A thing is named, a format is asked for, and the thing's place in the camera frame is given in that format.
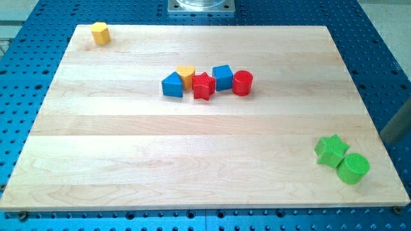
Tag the red star block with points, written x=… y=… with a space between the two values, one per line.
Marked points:
x=203 y=86

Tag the blue cube block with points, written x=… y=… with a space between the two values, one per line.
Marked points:
x=223 y=76

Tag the blue triangle block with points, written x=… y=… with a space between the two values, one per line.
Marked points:
x=172 y=86

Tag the yellow heart block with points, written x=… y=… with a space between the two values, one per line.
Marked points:
x=186 y=74

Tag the red cylinder block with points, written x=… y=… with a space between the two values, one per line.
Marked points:
x=242 y=83

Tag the wooden board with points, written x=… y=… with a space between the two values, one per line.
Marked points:
x=107 y=138

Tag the green star block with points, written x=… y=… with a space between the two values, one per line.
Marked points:
x=331 y=151

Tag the yellow hexagon block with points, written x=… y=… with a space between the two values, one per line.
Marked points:
x=100 y=33

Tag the green cylinder block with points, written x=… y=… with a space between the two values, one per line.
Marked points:
x=353 y=168

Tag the grey pole at right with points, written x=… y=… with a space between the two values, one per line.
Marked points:
x=398 y=126

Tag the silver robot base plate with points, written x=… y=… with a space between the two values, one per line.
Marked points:
x=184 y=7

